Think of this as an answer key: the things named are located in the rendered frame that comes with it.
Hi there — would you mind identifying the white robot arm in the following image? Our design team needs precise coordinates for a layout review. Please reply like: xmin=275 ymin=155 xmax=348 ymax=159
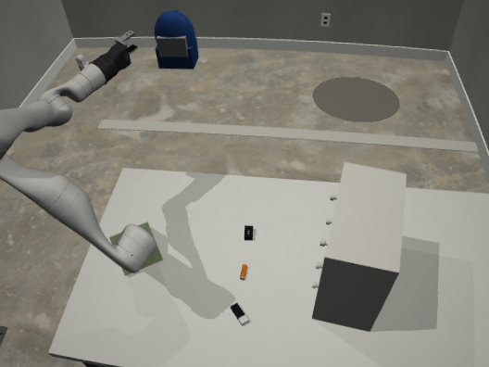
xmin=0 ymin=74 xmax=157 ymax=273

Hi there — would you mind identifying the orange aa battery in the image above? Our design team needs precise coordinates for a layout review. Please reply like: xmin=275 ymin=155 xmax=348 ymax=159
xmin=240 ymin=264 xmax=247 ymax=280

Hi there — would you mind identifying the black and white eraser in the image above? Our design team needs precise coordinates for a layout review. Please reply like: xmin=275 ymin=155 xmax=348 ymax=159
xmin=231 ymin=303 xmax=249 ymax=326

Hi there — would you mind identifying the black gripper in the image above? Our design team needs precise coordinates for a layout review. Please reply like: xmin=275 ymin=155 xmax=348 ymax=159
xmin=75 ymin=31 xmax=137 ymax=91

